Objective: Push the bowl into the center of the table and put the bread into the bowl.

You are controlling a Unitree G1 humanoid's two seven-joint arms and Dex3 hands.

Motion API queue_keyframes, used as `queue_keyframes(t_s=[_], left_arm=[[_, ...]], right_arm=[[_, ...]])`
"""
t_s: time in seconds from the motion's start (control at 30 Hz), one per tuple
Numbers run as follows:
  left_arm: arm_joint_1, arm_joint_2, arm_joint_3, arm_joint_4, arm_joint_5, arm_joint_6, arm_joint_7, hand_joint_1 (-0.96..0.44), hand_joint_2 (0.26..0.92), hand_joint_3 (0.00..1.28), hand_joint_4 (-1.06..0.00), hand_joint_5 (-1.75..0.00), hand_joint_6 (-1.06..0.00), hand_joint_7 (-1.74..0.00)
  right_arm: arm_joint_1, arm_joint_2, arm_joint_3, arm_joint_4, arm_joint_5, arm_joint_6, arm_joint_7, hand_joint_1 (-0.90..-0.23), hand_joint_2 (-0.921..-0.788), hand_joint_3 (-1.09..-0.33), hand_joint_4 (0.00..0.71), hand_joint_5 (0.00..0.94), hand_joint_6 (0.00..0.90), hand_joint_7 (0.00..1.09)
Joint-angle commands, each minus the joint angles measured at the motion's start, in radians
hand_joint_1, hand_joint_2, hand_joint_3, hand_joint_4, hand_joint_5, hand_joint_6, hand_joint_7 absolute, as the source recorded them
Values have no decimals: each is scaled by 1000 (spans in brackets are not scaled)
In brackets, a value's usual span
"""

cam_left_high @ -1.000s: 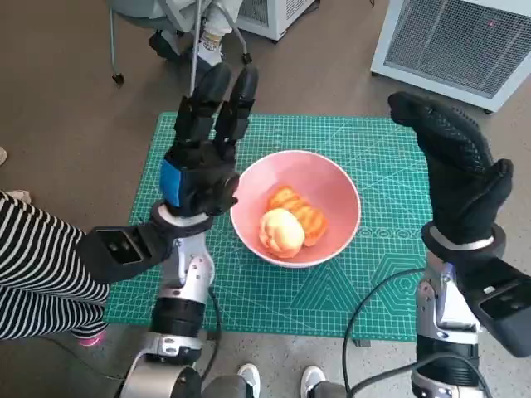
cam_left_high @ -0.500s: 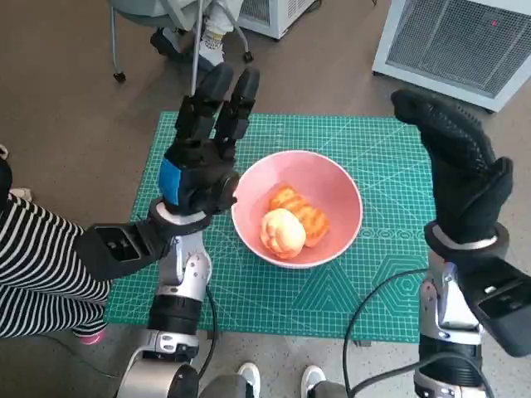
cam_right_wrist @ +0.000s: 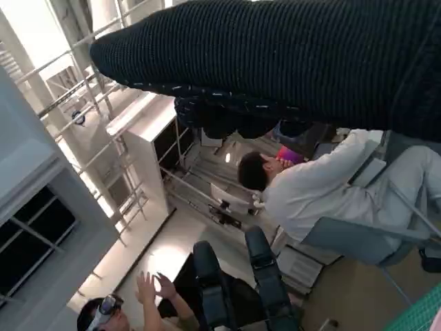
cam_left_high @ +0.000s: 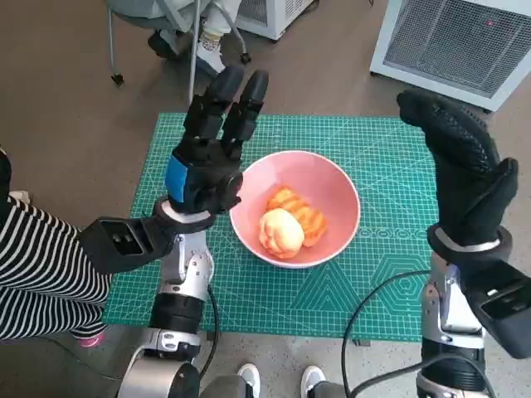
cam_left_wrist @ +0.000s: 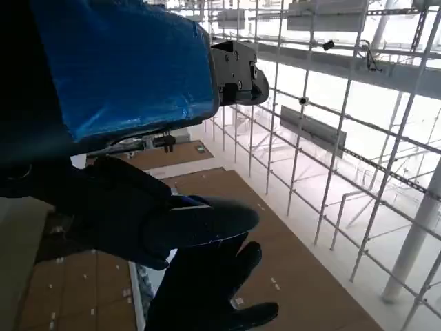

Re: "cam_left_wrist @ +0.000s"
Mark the bare left robot hand, blue tape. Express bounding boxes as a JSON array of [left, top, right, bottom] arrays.
[[0, 0, 279, 331]]

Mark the grey ceiling light panel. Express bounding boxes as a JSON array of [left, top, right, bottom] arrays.
[[286, 0, 367, 32], [216, 8, 247, 30], [279, 104, 348, 160]]

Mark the white round pillar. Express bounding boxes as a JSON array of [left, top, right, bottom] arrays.
[[381, 161, 441, 304]]

